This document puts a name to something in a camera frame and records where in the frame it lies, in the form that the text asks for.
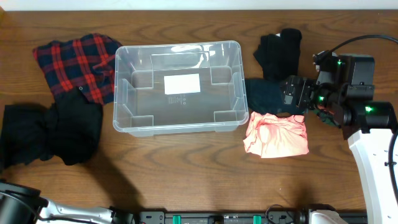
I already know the clear plastic storage bin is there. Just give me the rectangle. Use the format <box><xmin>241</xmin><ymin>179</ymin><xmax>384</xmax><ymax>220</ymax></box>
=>
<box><xmin>113</xmin><ymin>40</ymin><xmax>249</xmax><ymax>137</ymax></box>

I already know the black garment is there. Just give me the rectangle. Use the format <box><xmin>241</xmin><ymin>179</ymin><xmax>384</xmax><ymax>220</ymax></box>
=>
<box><xmin>253</xmin><ymin>28</ymin><xmax>302</xmax><ymax>82</ymax></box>
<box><xmin>1</xmin><ymin>88</ymin><xmax>103</xmax><ymax>169</ymax></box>

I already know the green folded garment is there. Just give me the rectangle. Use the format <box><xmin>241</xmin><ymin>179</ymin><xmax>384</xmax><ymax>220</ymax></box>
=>
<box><xmin>313</xmin><ymin>109</ymin><xmax>341</xmax><ymax>128</ymax></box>

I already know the dark teal folded shirt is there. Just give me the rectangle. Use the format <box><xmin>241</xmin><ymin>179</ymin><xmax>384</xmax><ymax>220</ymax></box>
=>
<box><xmin>245</xmin><ymin>78</ymin><xmax>304</xmax><ymax>115</ymax></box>

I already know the black folded garment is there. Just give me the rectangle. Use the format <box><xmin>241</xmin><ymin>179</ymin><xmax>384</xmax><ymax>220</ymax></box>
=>
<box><xmin>253</xmin><ymin>28</ymin><xmax>302</xmax><ymax>82</ymax></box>

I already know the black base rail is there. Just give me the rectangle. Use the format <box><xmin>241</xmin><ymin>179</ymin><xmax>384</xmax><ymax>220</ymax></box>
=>
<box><xmin>133</xmin><ymin>204</ymin><xmax>368</xmax><ymax>224</ymax></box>

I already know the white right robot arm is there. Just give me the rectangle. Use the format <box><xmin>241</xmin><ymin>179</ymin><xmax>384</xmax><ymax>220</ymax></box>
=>
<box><xmin>280</xmin><ymin>52</ymin><xmax>397</xmax><ymax>223</ymax></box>

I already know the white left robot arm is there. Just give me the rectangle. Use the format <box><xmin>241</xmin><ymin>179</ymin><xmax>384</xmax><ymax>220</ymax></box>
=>
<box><xmin>1</xmin><ymin>179</ymin><xmax>136</xmax><ymax>224</ymax></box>

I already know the pink crumpled garment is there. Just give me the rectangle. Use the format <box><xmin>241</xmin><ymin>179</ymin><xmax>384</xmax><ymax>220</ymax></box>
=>
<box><xmin>243</xmin><ymin>112</ymin><xmax>309</xmax><ymax>159</ymax></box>

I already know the white label in bin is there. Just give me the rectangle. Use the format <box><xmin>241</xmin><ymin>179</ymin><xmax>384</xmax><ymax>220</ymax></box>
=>
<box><xmin>164</xmin><ymin>73</ymin><xmax>201</xmax><ymax>95</ymax></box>

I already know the red navy plaid shirt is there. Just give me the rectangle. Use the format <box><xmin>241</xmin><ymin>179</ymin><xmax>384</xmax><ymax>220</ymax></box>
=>
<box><xmin>32</xmin><ymin>33</ymin><xmax>122</xmax><ymax>105</ymax></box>

